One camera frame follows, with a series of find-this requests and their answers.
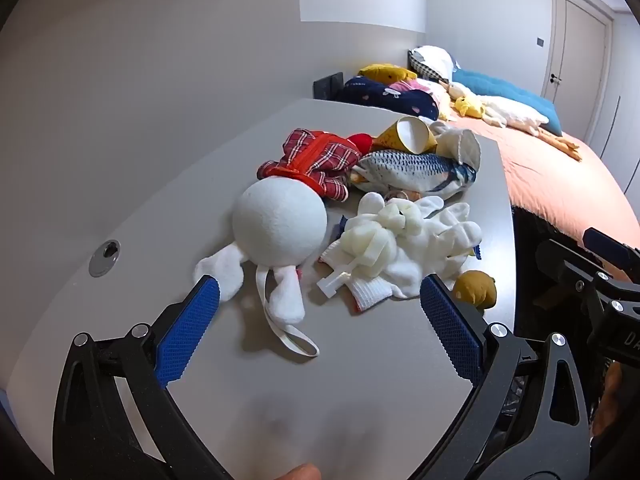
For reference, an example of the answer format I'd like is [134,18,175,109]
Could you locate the person's left hand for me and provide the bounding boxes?
[272,462,323,480]

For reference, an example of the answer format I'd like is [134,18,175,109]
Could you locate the teal pillow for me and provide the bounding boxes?
[450,67,564,137]

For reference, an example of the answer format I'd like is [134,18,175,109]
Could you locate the white plush doll plaid outfit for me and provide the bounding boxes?
[194,129,373,359]

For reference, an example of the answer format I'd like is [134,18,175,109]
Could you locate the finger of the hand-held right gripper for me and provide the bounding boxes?
[537,239,627,322]
[584,227,640,281]

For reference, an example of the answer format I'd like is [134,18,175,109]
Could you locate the yellow paper cup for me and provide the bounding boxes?
[372,116,440,155]

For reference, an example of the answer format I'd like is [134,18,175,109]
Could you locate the white wardrobe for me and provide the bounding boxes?
[595,10,640,196]

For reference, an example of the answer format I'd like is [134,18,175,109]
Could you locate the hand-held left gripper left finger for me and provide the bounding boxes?
[52,274,236,480]

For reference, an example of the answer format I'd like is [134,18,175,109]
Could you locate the white goose plush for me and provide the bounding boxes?
[444,82,583,162]

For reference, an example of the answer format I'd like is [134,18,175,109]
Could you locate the person's right hand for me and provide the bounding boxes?
[595,364,640,441]

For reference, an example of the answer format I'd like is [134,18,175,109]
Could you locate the pink white pillow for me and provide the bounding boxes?
[390,78,452,121]

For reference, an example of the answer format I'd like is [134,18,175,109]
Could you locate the beige double door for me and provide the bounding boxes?
[542,0,614,107]

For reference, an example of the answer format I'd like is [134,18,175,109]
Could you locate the navy patterned blanket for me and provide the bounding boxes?
[336,76,441,122]

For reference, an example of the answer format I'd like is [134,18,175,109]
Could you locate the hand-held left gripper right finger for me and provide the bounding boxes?
[419,274,593,480]

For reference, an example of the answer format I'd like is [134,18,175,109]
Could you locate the white fabric gloves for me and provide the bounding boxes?
[320,195,483,314]

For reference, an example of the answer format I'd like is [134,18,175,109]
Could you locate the blue grey fish plush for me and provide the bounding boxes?
[350,149,478,197]

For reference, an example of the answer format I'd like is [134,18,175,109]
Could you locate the yellow duck plush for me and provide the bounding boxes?
[452,96,484,119]

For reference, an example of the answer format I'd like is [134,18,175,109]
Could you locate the bed with orange sheet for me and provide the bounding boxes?
[447,109,640,283]

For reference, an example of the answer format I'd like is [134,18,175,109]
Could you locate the silver desk grommet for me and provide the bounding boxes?
[88,240,121,277]

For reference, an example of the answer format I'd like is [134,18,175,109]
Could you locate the white plastic clip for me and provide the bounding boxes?
[316,270,362,297]

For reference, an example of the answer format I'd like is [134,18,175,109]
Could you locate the yellow cushion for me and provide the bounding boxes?
[357,63,418,84]

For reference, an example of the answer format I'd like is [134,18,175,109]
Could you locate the checkered white pillow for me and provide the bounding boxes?
[407,46,462,84]

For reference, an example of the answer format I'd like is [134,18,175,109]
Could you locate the mustard plush toy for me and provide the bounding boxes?
[452,270,497,310]

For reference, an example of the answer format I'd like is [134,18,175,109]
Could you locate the cream foam net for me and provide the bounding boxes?
[339,200,427,280]

